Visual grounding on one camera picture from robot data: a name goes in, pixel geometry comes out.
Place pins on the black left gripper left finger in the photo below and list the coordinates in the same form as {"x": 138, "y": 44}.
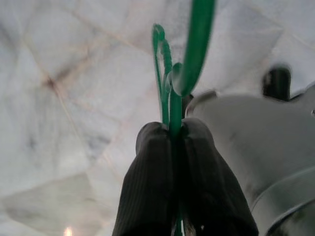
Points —
{"x": 147, "y": 184}

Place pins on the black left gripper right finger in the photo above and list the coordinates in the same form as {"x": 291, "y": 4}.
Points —
{"x": 209, "y": 191}

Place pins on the green plastic hanger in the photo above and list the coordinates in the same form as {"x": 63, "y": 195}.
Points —
{"x": 199, "y": 37}

